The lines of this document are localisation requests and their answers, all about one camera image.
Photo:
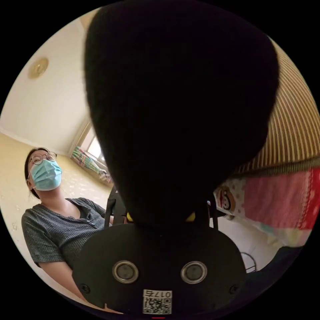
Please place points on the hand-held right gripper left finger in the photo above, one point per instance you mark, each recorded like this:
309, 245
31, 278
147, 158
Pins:
129, 217

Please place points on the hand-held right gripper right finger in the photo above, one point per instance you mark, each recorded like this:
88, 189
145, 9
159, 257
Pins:
190, 217

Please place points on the black pants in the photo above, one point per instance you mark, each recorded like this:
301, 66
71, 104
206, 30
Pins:
180, 105

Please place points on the person's right forearm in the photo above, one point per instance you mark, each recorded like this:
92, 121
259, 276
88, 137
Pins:
82, 287

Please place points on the plaid curtain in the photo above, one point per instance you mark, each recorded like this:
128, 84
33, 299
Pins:
86, 160

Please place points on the person's body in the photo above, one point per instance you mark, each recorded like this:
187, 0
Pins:
52, 225

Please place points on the window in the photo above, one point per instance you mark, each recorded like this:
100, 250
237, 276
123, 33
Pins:
93, 145

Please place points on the round golden ceiling lamp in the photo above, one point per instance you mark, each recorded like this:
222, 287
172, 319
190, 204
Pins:
38, 68

